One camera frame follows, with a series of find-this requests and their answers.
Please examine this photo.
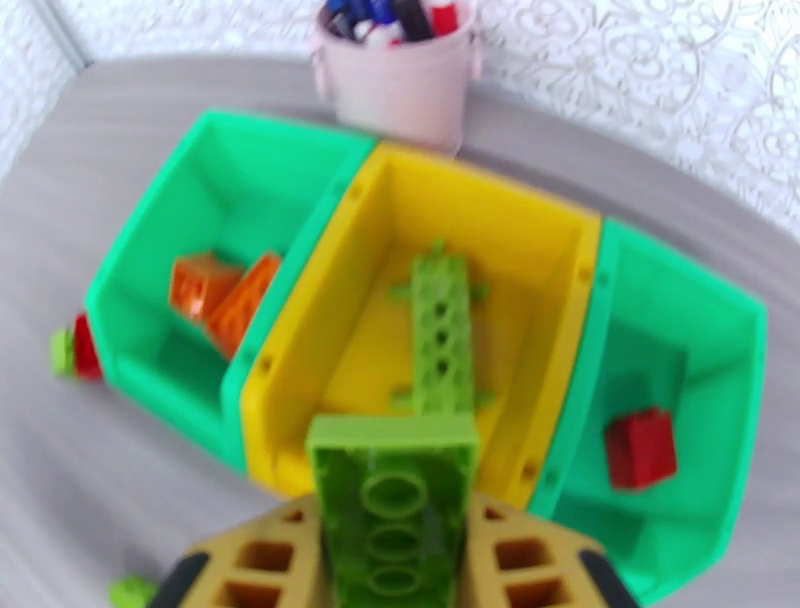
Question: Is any red lego brick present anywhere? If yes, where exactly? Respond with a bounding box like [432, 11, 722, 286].
[71, 311, 105, 382]
[604, 406, 680, 493]

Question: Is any black marker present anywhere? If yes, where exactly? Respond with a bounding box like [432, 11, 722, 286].
[392, 0, 434, 43]

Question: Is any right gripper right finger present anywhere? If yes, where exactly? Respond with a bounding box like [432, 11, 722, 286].
[465, 492, 640, 608]

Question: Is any green plastic bin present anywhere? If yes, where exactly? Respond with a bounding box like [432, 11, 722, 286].
[527, 217, 771, 606]
[83, 108, 377, 477]

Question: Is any yellow plastic bin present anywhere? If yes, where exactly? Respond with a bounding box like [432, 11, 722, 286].
[239, 141, 605, 508]

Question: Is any orange lego brick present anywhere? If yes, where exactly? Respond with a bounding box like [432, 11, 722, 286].
[205, 251, 283, 361]
[169, 250, 246, 324]

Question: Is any blue marker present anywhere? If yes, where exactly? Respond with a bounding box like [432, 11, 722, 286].
[321, 0, 393, 43]

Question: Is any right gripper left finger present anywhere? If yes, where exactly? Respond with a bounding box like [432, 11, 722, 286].
[146, 492, 336, 608]

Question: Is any small lime green lego brick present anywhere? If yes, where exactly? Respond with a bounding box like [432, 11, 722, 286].
[49, 327, 78, 379]

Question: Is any red marker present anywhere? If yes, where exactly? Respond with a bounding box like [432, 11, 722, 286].
[431, 0, 463, 38]

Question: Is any pink metal cup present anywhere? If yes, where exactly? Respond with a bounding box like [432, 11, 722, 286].
[309, 0, 483, 155]

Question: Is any long lime green lego piece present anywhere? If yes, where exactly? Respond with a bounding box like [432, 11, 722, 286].
[389, 236, 499, 418]

